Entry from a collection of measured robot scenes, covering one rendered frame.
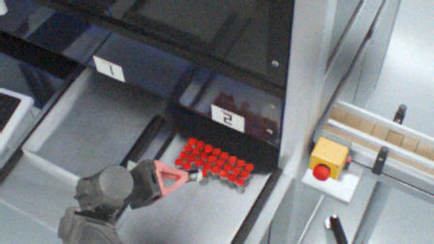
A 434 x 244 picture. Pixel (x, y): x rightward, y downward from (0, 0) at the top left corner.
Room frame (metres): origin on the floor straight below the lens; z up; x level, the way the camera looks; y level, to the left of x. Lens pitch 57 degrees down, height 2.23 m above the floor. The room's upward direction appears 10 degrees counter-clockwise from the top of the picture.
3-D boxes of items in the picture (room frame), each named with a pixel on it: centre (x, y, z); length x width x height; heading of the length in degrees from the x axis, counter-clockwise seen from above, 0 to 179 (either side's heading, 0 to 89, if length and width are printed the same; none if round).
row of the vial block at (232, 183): (0.74, -0.09, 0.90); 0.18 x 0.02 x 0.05; 51
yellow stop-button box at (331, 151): (0.68, -0.35, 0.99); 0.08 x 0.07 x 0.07; 141
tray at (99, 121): (0.95, 0.18, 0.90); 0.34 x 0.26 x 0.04; 141
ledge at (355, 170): (0.70, -0.39, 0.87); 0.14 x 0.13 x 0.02; 141
